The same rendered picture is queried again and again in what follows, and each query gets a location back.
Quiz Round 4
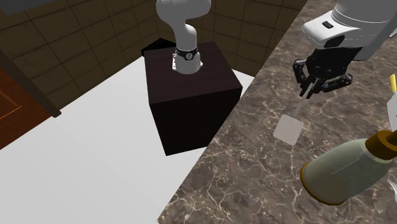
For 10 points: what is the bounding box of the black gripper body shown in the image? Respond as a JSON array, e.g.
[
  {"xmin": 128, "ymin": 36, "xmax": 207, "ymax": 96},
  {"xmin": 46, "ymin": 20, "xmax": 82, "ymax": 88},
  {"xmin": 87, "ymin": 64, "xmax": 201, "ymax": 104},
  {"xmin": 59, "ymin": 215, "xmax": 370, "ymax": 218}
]
[{"xmin": 305, "ymin": 46, "xmax": 363, "ymax": 83}]

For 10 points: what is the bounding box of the pale grey square tile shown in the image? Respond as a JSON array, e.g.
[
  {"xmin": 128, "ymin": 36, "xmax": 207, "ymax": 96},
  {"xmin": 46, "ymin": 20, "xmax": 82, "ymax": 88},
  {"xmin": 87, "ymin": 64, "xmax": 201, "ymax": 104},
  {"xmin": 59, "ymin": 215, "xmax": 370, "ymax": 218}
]
[{"xmin": 272, "ymin": 114, "xmax": 305, "ymax": 146}]

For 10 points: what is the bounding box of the white bottle with yellow tip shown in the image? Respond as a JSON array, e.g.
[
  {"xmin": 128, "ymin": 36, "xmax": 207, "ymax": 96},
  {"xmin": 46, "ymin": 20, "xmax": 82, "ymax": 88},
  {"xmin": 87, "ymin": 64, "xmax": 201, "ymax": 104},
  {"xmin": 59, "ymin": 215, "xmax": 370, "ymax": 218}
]
[{"xmin": 386, "ymin": 73, "xmax": 397, "ymax": 132}]

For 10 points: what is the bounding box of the brown wooden door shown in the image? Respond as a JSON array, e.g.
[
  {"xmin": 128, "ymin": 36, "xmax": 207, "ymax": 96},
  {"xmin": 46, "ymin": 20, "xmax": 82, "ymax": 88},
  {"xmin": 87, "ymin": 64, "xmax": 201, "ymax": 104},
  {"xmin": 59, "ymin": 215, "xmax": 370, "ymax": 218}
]
[{"xmin": 0, "ymin": 48, "xmax": 62, "ymax": 150}]

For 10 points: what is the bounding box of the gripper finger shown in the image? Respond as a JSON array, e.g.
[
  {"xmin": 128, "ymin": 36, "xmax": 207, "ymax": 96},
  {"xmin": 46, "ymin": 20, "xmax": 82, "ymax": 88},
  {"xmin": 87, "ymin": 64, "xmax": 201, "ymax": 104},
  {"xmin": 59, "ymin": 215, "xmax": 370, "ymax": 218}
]
[
  {"xmin": 306, "ymin": 72, "xmax": 353, "ymax": 100},
  {"xmin": 292, "ymin": 59, "xmax": 314, "ymax": 97}
]

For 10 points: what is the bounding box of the silver fork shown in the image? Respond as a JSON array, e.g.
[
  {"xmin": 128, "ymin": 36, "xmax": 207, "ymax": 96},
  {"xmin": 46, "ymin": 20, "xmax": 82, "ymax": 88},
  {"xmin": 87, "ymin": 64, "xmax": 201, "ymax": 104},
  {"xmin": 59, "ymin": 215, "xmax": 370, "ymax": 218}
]
[{"xmin": 388, "ymin": 179, "xmax": 397, "ymax": 200}]

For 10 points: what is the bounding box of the black box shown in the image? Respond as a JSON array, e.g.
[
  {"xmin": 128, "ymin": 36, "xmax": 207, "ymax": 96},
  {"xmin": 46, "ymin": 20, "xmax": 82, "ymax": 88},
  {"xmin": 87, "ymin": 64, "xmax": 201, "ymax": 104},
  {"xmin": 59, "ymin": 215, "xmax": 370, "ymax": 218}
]
[{"xmin": 141, "ymin": 38, "xmax": 177, "ymax": 57}]

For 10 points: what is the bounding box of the dark robot stand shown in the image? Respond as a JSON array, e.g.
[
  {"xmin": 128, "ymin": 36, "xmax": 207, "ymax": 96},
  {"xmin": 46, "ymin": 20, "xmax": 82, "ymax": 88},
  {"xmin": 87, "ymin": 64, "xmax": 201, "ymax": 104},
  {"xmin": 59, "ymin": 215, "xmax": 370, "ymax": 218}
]
[{"xmin": 143, "ymin": 41, "xmax": 244, "ymax": 157}]

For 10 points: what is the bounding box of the olive bottle with brown cap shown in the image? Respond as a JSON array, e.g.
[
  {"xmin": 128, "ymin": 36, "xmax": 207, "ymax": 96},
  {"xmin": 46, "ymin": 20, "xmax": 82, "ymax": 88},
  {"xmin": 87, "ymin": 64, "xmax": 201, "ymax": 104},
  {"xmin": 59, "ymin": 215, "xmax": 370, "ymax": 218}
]
[{"xmin": 300, "ymin": 130, "xmax": 397, "ymax": 206}]

